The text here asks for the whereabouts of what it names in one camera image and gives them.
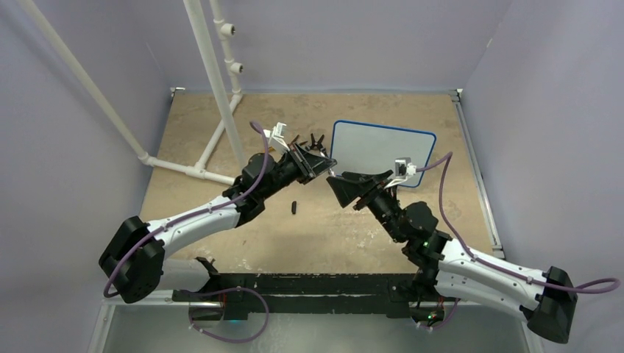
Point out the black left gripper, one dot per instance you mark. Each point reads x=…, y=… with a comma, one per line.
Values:
x=313, y=164

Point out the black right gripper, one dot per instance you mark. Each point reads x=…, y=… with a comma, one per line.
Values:
x=352, y=185

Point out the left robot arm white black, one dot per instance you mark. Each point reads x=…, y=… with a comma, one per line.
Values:
x=134, y=259

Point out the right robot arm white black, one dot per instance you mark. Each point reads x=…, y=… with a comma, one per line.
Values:
x=449, y=268

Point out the blue framed whiteboard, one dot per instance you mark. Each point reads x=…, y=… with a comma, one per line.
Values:
x=367, y=148

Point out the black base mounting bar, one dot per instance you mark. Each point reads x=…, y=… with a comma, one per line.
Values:
x=240, y=294

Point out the yellow black handled pliers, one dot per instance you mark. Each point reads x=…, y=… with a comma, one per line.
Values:
x=299, y=142

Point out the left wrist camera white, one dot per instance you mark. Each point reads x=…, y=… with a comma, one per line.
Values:
x=276, y=137

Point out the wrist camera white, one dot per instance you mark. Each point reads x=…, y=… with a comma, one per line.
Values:
x=276, y=137
x=404, y=170

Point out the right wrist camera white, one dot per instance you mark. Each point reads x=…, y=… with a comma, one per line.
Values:
x=404, y=170

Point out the white PVC pipe frame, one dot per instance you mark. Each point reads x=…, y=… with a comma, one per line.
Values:
x=225, y=101

